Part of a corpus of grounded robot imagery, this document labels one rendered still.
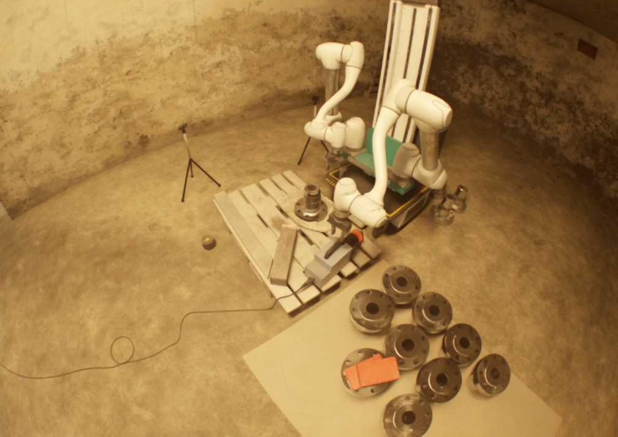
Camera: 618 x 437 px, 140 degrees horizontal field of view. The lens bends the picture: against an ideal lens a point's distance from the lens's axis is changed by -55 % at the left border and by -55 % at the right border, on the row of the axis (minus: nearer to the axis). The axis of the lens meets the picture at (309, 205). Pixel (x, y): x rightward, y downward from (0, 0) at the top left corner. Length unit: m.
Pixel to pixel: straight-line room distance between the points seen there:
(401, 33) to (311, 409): 2.34
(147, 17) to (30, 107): 1.79
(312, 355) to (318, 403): 0.30
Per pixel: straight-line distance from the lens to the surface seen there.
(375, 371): 1.30
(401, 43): 1.86
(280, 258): 1.61
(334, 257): 1.53
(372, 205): 1.13
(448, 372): 1.50
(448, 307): 1.65
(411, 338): 1.46
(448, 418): 1.76
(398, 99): 1.21
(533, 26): 5.84
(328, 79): 1.81
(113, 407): 1.92
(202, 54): 3.55
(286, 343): 1.59
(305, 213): 1.92
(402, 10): 1.87
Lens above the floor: 1.53
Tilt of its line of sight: 42 degrees down
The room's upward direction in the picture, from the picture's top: 3 degrees clockwise
